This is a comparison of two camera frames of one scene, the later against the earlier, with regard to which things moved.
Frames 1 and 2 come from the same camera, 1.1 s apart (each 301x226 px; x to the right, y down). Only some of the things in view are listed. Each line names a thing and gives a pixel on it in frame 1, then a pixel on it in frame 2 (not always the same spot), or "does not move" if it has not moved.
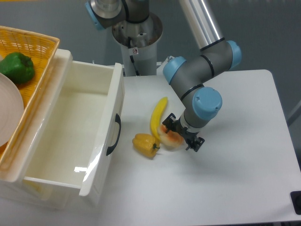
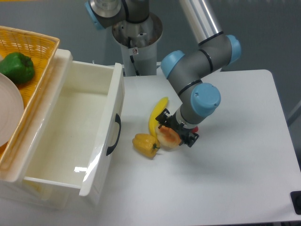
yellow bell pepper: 146,144 does not move
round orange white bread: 170,140 does not move
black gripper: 186,135 -> 186,136
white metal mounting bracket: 160,69 does not move
